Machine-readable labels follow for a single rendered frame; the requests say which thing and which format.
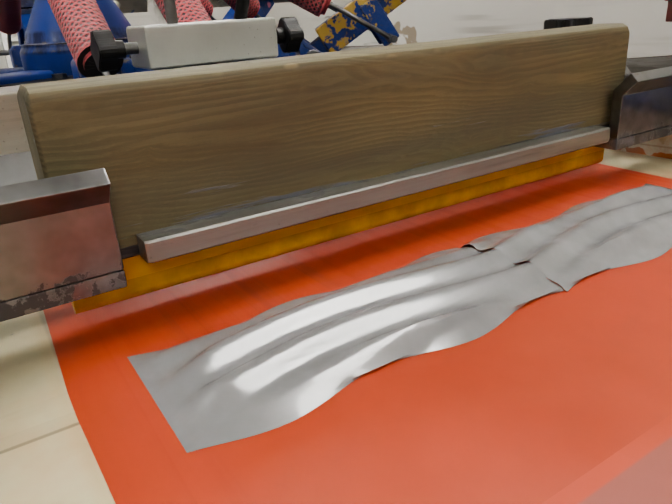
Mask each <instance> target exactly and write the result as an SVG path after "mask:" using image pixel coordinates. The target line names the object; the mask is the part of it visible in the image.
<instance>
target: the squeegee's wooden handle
mask: <svg viewBox="0 0 672 504"><path fill-rule="evenodd" d="M629 35H630V32H629V29H628V26H627V25H625V24H623V23H602V24H590V25H581V26H571V27H562V28H552V29H543V30H533V31H524V32H514V33H505V34H495V35H486V36H476V37H467V38H457V39H448V40H438V41H429V42H419V43H410V44H400V45H391V46H381V47H372V48H362V49H353V50H343V51H334V52H324V53H315V54H305V55H296V56H286V57H277V58H268V59H258V60H249V61H239V62H230V63H220V64H211V65H201V66H192V67H182V68H173V69H163V70H154V71H144V72H135V73H125V74H116V75H106V76H97V77H87V78H78V79H68V80H59V81H49V82H40V83H30V84H21V85H20V86H19V89H18V92H17V99H18V104H19V109H20V113H21V116H22V120H23V124H24V128H25V132H26V136H27V140H28V144H29V148H30V151H31V155H32V159H33V163H34V167H35V171H36V175H37V179H38V180H39V179H44V178H50V177H55V176H61V175H67V174H72V173H78V172H83V171H89V170H94V169H100V168H104V169H105V170H106V172H107V175H108V178H109V180H110V183H111V184H110V205H111V210H112V214H113V219H114V224H115V229H116V233H117V238H118V243H119V247H120V252H121V257H122V259H126V258H130V257H134V256H138V255H140V251H139V246H138V241H137V236H136V234H140V233H144V232H148V231H152V230H156V229H161V228H165V227H169V226H173V225H177V224H182V223H186V222H190V221H194V220H198V219H203V218H207V217H211V216H215V215H219V214H224V213H228V212H232V211H236V210H240V209H245V208H249V207H253V206H257V205H261V204H265V203H270V202H274V201H278V200H282V199H286V198H291V197H295V196H299V195H303V194H307V193H312V192H316V191H320V190H324V189H328V188H333V187H337V186H341V185H345V184H349V183H354V182H358V181H362V180H366V179H370V178H375V177H379V176H383V175H387V174H391V173H396V172H400V171H404V170H408V169H412V168H417V167H421V166H425V165H429V164H433V163H438V162H442V161H446V160H450V159H454V158H458V157H463V156H467V155H471V154H475V153H479V152H484V151H488V150H492V149H496V148H500V147H505V146H509V145H513V144H517V143H521V142H526V141H530V140H534V139H538V138H542V137H547V136H551V135H555V134H559V133H563V132H568V131H572V130H576V129H580V128H584V127H589V126H593V125H597V126H604V127H609V124H610V115H611V106H612V98H613V91H614V89H615V88H616V87H617V86H618V85H619V84H620V83H622V82H623V81H624V77H625V69H626V60H627V52H628V44H629Z"/></svg>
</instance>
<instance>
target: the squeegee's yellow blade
mask: <svg viewBox="0 0 672 504"><path fill-rule="evenodd" d="M600 150H604V148H600V147H594V146H592V147H588V148H585V149H581V150H577V151H573V152H570V153H566V154H562V155H558V156H554V157H551V158H547V159H543V160H539V161H536V162H532V163H528V164H524V165H521V166H517V167H513V168H509V169H506V170H502V171H498V172H494V173H490V174H487V175H483V176H479V177H475V178H472V179H468V180H464V181H460V182H457V183H453V184H449V185H445V186H442V187H438V188H434V189H430V190H427V191H423V192H419V193H415V194H411V195H408V196H404V197H400V198H396V199H393V200H389V201H385V202H381V203H378V204H374V205H370V206H366V207H363V208H359V209H355V210H351V211H347V212H344V213H340V214H336V215H332V216H329V217H325V218H321V219H317V220H314V221H310V222H306V223H302V224H299V225H295V226H291V227H287V228H283V229H280V230H276V231H272V232H268V233H265V234H261V235H257V236H253V237H250V238H246V239H242V240H238V241H235V242H231V243H227V244H223V245H220V246H216V247H212V248H208V249H204V250H201V251H197V252H193V253H189V254H186V255H182V256H178V257H174V258H171V259H167V260H163V261H159V262H156V263H147V262H146V261H145V260H144V259H143V258H142V257H141V256H140V255H138V256H134V257H130V258H126V259H122V262H123V266H124V268H123V270H124V271H125V276H126V280H129V279H133V278H137V277H140V276H144V275H148V274H151V273H155V272H159V271H162V270H166V269H170V268H173V267H177V266H181V265H184V264H188V263H191V262H195V261H199V260H202V259H206V258H210V257H213V256H217V255H221V254H224V253H228V252H232V251H235V250H239V249H243V248H246V247H250V246H254V245H257V244H261V243H264V242H268V241H272V240H275V239H279V238H283V237H286V236H290V235H294V234H297V233H301V232H305V231H308V230H312V229H316V228H319V227H323V226H327V225H330V224H334V223H337V222H341V221H345V220H348V219H352V218H356V217H359V216H363V215H367V214H370V213H374V212H378V211H381V210H385V209H389V208H392V207H396V206H400V205H403V204H407V203H411V202H414V201H418V200H421V199H425V198H429V197H432V196H436V195H440V194H443V193H447V192H451V191H454V190H458V189H462V188H465V187H469V186H473V185H476V184H480V183H484V182H487V181H491V180H494V179H498V178H502V177H505V176H509V175H513V174H516V173H520V172H524V171H527V170H531V169H535V168H538V167H542V166H546V165H549V164H553V163H557V162H560V161H564V160H567V159H571V158H575V157H578V156H582V155H586V154H589V153H593V152H597V151H600Z"/></svg>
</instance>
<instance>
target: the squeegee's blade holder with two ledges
mask: <svg viewBox="0 0 672 504"><path fill-rule="evenodd" d="M609 138H610V127H604V126H597V125H593V126H589V127H584V128H580V129H576V130H572V131H568V132H563V133H559V134H555V135H551V136H547V137H542V138H538V139H534V140H530V141H526V142H521V143H517V144H513V145H509V146H505V147H500V148H496V149H492V150H488V151H484V152H479V153H475V154H471V155H467V156H463V157H458V158H454V159H450V160H446V161H442V162H438V163H433V164H429V165H425V166H421V167H417V168H412V169H408V170H404V171H400V172H396V173H391V174H387V175H383V176H379V177H375V178H370V179H366V180H362V181H358V182H354V183H349V184H345V185H341V186H337V187H333V188H328V189H324V190H320V191H316V192H312V193H307V194H303V195H299V196H295V197H291V198H286V199H282V200H278V201H274V202H270V203H265V204H261V205H257V206H253V207H249V208H245V209H240V210H236V211H232V212H228V213H224V214H219V215H215V216H211V217H207V218H203V219H198V220H194V221H190V222H186V223H182V224H177V225H173V226H169V227H165V228H161V229H156V230H152V231H148V232H144V233H140V234H136V236H137V241H138V246H139V251H140V256H141V257H142V258H143V259H144V260H145V261H146V262H147V263H156V262H159V261H163V260H167V259H171V258H174V257H178V256H182V255H186V254H189V253H193V252H197V251H201V250H204V249H208V248H212V247H216V246H220V245H223V244H227V243H231V242H235V241H238V240H242V239H246V238H250V237H253V236H257V235H261V234H265V233H268V232H272V231H276V230H280V229H283V228H287V227H291V226H295V225H299V224H302V223H306V222H310V221H314V220H317V219H321V218H325V217H329V216H332V215H336V214H340V213H344V212H347V211H351V210H355V209H359V208H363V207H366V206H370V205H374V204H378V203H381V202H385V201H389V200H393V199H396V198H400V197H404V196H408V195H411V194H415V193H419V192H423V191H427V190H430V189H434V188H438V187H442V186H445V185H449V184H453V183H457V182H460V181H464V180H468V179H472V178H475V177H479V176H483V175H487V174H490V173H494V172H498V171H502V170H506V169H509V168H513V167H517V166H521V165H524V164H528V163H532V162H536V161H539V160H543V159H547V158H551V157H554V156H558V155H562V154H566V153H570V152H573V151H577V150H581V149H585V148H588V147H592V146H596V145H600V144H603V143H607V142H608V141H609Z"/></svg>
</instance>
